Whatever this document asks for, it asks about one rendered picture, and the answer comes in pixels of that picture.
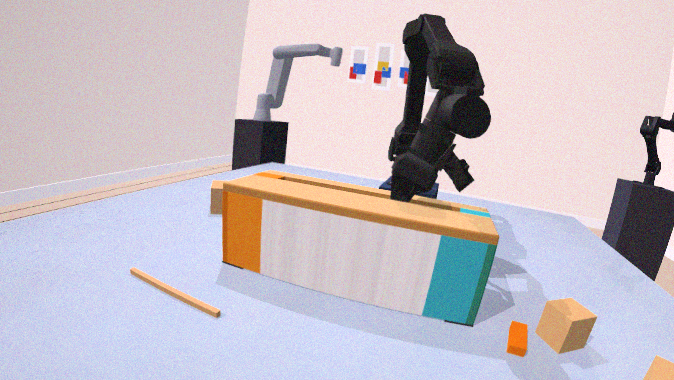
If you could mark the tan wooden stick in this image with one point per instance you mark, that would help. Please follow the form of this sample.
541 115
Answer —
176 293

